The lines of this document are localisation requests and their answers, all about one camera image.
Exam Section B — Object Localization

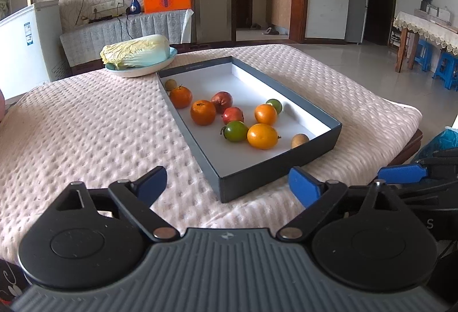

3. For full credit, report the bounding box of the brown kiwi back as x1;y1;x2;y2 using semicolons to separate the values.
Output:
291;134;310;149

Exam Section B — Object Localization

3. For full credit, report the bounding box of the brown kiwi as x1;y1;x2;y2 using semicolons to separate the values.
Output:
291;134;310;149
164;79;178;92

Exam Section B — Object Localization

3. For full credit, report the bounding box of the large yellow-orange orange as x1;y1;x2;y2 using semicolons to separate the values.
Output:
247;124;281;150

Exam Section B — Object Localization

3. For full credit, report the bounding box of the orange round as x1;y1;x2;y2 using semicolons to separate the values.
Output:
254;103;278;126

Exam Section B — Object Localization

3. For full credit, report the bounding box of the green tomato with stem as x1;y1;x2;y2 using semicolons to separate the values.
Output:
220;121;248;142

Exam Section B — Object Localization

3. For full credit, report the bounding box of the red apple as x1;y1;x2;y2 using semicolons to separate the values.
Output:
210;91;233;114
222;106;244;125

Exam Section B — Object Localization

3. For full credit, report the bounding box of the orange mandarin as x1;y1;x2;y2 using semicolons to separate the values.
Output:
169;86;193;109
190;100;217;126

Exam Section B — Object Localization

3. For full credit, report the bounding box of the brown kiwi front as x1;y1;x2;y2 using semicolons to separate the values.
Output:
164;79;178;92

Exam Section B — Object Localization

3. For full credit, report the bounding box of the wooden kitchen cabinet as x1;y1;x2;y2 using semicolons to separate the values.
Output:
265;0;292;34

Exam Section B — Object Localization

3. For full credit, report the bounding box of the pink quilted table cover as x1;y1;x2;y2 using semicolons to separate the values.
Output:
1;45;422;263

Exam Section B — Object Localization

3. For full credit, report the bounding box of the grey shallow cardboard box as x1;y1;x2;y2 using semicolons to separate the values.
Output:
158;56;342;203

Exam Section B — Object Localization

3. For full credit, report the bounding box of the blue plastic stool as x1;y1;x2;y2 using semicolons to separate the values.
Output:
433;50;457;90
414;39;433;72

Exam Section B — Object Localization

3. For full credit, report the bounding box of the light blue plate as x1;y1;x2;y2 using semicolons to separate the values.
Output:
105;47;178;78

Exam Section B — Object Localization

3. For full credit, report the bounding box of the wooden side table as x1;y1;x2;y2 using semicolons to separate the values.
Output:
393;11;457;73

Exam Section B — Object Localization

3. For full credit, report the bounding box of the napa cabbage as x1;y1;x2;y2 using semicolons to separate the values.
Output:
100;34;171;70

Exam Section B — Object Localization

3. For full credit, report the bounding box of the cloth-covered tv cabinet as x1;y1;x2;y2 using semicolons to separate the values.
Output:
60;9;194;75

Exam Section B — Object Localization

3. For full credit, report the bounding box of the white chest freezer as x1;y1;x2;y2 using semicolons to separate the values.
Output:
0;0;71;100

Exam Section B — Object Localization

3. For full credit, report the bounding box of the blue glass bottle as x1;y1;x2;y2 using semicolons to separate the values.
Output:
129;0;141;14

